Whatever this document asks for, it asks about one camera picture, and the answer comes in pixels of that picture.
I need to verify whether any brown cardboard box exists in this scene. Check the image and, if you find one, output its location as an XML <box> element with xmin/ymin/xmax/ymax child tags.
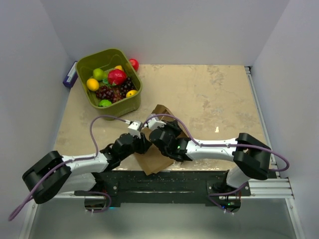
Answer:
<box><xmin>134</xmin><ymin>105</ymin><xmax>188</xmax><ymax>175</ymax></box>

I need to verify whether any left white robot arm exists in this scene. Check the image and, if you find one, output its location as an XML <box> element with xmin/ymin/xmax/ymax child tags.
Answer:
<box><xmin>22</xmin><ymin>133</ymin><xmax>152</xmax><ymax>204</ymax></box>

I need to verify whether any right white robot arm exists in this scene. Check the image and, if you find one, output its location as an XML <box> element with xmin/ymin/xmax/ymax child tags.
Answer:
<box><xmin>147</xmin><ymin>119</ymin><xmax>271</xmax><ymax>196</ymax></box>

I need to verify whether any blue white small box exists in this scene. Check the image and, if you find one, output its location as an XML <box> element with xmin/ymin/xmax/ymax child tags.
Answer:
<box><xmin>62</xmin><ymin>61</ymin><xmax>78</xmax><ymax>89</ymax></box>

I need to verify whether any green fruit front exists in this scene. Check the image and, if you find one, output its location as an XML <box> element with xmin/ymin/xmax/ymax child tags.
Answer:
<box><xmin>98</xmin><ymin>100</ymin><xmax>112</xmax><ymax>107</ymax></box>

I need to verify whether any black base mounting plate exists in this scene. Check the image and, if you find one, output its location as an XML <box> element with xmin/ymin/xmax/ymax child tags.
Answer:
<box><xmin>74</xmin><ymin>169</ymin><xmax>251</xmax><ymax>208</ymax></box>

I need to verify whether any yellow lemon right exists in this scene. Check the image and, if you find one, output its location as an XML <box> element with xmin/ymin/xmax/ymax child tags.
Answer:
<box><xmin>126</xmin><ymin>90</ymin><xmax>138</xmax><ymax>98</ymax></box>

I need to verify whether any yellow lemon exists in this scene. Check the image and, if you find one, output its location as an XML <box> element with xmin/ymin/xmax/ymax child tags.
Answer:
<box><xmin>86</xmin><ymin>78</ymin><xmax>100</xmax><ymax>92</ymax></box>
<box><xmin>126</xmin><ymin>90</ymin><xmax>138</xmax><ymax>98</ymax></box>

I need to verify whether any dark purple grape bunch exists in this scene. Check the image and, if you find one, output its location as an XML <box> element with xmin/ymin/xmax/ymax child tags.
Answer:
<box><xmin>95</xmin><ymin>77</ymin><xmax>137</xmax><ymax>103</ymax></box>

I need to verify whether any green plastic bin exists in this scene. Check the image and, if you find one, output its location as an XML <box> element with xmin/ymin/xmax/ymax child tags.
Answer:
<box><xmin>76</xmin><ymin>48</ymin><xmax>143</xmax><ymax>117</ymax></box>

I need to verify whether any red pomegranate in bin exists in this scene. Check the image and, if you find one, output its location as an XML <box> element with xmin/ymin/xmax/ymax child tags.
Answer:
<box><xmin>107</xmin><ymin>69</ymin><xmax>127</xmax><ymax>86</ymax></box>

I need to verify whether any yellow lemon left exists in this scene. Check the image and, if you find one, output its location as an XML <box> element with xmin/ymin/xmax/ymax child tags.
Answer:
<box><xmin>86</xmin><ymin>78</ymin><xmax>100</xmax><ymax>92</ymax></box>

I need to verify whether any green pear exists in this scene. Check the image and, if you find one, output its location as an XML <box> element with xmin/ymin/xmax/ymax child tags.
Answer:
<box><xmin>93</xmin><ymin>68</ymin><xmax>108</xmax><ymax>82</ymax></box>

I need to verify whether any yellow fruit at back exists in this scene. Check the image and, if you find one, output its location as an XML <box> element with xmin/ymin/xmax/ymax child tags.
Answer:
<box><xmin>114</xmin><ymin>65</ymin><xmax>123</xmax><ymax>71</ymax></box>

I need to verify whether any red apple outside bin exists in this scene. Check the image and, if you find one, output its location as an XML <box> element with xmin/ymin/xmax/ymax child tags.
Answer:
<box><xmin>129</xmin><ymin>58</ymin><xmax>140</xmax><ymax>72</ymax></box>

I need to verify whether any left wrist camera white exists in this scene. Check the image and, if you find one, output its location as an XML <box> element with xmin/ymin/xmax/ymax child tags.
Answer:
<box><xmin>128</xmin><ymin>120</ymin><xmax>142</xmax><ymax>138</ymax></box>

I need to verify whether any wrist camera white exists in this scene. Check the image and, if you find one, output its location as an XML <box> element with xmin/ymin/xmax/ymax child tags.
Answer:
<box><xmin>128</xmin><ymin>120</ymin><xmax>142</xmax><ymax>138</ymax></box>
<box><xmin>146</xmin><ymin>114</ymin><xmax>166</xmax><ymax>130</ymax></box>

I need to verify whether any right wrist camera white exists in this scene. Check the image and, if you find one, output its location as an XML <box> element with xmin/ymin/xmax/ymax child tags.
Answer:
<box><xmin>146</xmin><ymin>114</ymin><xmax>166</xmax><ymax>130</ymax></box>

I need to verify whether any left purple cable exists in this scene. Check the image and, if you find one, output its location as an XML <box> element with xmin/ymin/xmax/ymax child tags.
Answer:
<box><xmin>7</xmin><ymin>115</ymin><xmax>133</xmax><ymax>222</ymax></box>

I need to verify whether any aluminium frame rail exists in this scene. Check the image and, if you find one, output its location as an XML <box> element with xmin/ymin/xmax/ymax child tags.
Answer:
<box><xmin>245</xmin><ymin>66</ymin><xmax>294</xmax><ymax>200</ymax></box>

